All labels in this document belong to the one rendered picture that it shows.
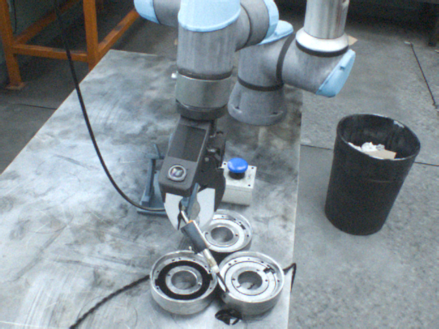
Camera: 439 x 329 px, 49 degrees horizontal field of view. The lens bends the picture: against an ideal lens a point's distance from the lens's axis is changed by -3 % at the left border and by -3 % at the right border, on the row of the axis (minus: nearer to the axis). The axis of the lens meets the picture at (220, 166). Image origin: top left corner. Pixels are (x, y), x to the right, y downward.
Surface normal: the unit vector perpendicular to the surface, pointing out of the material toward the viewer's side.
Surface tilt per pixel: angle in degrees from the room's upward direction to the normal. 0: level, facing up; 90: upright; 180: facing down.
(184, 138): 23
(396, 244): 0
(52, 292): 0
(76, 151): 0
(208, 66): 83
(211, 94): 83
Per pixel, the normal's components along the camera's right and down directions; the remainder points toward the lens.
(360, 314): 0.07, -0.80
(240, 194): -0.16, 0.58
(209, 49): 0.14, 0.50
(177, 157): 0.02, -0.51
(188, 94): -0.48, 0.39
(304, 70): -0.64, 0.47
